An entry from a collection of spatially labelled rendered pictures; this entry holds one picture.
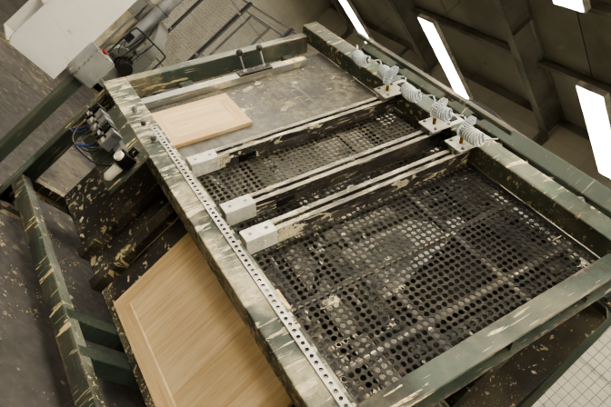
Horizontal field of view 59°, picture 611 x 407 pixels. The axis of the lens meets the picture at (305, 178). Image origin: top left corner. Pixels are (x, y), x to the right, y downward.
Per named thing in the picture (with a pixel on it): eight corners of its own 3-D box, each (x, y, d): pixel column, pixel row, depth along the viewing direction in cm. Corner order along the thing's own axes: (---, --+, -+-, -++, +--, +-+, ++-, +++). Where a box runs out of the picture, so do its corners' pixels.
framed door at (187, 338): (116, 304, 236) (113, 302, 235) (207, 218, 236) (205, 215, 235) (195, 496, 177) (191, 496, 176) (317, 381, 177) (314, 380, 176)
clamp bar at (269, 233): (237, 242, 201) (233, 193, 186) (471, 146, 249) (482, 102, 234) (249, 259, 194) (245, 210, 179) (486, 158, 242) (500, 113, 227)
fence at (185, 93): (141, 105, 274) (140, 98, 271) (302, 62, 312) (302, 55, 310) (145, 110, 270) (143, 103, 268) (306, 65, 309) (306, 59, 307)
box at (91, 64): (65, 65, 268) (91, 40, 268) (83, 80, 277) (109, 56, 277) (70, 75, 260) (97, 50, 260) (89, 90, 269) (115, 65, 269)
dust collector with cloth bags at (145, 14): (64, 44, 801) (172, -58, 801) (100, 75, 848) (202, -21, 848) (77, 75, 699) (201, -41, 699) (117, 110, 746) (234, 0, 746)
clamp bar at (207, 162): (185, 168, 234) (178, 122, 219) (400, 97, 283) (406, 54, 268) (195, 181, 228) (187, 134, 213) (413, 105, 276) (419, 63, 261)
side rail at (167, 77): (128, 94, 294) (125, 75, 287) (302, 48, 339) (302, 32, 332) (132, 99, 290) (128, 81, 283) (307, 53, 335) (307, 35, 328)
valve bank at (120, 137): (58, 121, 255) (95, 86, 255) (82, 137, 266) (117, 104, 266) (85, 179, 223) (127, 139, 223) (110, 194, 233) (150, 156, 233)
